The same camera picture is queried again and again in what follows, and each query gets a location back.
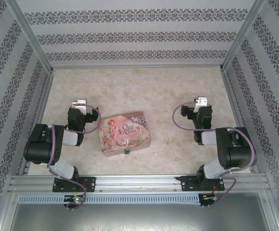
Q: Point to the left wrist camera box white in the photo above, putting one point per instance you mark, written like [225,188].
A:
[80,102]

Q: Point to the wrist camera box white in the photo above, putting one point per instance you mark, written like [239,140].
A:
[202,99]
[80,102]

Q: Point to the grey metal sheet panel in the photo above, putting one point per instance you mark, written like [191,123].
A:
[139,219]

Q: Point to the small blue padlock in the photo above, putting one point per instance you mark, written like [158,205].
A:
[126,151]

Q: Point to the right circuit board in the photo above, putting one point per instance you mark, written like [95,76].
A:
[208,197]

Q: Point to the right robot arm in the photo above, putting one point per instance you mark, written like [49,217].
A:
[240,156]

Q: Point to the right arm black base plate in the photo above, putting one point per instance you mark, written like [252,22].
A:
[185,184]

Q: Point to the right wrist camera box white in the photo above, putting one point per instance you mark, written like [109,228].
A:
[202,99]

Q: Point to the aluminium frame post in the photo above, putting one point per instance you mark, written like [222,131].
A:
[245,33]
[30,36]

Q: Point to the aluminium side rail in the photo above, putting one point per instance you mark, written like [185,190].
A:
[44,96]
[232,96]

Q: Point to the pink illustrated tin box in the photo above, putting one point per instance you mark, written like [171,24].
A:
[122,132]

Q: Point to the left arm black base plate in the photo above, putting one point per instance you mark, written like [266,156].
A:
[91,181]

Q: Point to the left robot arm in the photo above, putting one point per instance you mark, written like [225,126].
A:
[38,149]

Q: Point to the aluminium mounting rail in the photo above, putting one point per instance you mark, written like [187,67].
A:
[134,183]

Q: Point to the left circuit board green light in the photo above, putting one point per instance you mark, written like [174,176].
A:
[75,199]

